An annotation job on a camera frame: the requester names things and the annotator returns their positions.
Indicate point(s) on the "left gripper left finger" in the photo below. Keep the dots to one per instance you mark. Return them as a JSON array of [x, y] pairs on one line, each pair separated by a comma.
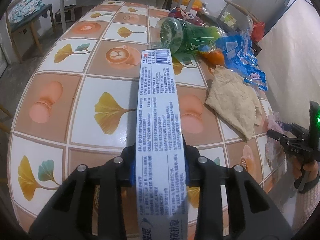
[[88, 204]]

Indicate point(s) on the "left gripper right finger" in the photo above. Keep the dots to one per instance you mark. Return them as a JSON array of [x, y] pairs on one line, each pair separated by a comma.
[[232, 204]]

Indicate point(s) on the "white toothpaste box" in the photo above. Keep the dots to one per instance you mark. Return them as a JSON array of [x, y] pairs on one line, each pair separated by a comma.
[[161, 190]]

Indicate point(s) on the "beige cloth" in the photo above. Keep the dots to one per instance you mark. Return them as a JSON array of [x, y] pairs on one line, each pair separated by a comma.
[[236, 102]]

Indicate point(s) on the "blue plastic packaging bag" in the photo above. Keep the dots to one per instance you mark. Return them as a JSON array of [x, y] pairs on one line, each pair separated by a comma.
[[239, 58]]

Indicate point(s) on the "right hand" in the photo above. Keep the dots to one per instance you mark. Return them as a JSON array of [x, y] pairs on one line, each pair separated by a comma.
[[311, 167]]

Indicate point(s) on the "clear pink plastic wrapper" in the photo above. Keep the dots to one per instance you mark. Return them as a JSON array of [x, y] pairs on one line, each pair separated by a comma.
[[273, 149]]

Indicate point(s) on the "white mattress blue trim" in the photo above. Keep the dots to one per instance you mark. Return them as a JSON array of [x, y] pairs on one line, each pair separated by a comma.
[[290, 60]]

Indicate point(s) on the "orange fruit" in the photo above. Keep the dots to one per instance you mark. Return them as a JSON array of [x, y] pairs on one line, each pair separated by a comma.
[[216, 57]]

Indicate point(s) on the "red plastic bag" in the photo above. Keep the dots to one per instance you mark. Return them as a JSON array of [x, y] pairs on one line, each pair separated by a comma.
[[258, 31]]

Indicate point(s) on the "green plastic bottle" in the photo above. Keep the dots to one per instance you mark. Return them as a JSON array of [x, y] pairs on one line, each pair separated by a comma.
[[181, 36]]

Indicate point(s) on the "wooden armchair black seat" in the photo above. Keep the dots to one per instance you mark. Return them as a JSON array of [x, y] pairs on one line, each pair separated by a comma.
[[231, 18]]

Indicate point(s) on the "grey metal cabinet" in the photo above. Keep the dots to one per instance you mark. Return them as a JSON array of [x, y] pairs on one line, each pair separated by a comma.
[[262, 1]]

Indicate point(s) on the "red snack can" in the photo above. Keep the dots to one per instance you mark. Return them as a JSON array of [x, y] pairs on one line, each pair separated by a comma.
[[180, 13]]

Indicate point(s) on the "stool with patterned cushion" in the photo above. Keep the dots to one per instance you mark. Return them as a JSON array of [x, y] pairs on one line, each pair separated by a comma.
[[22, 15]]

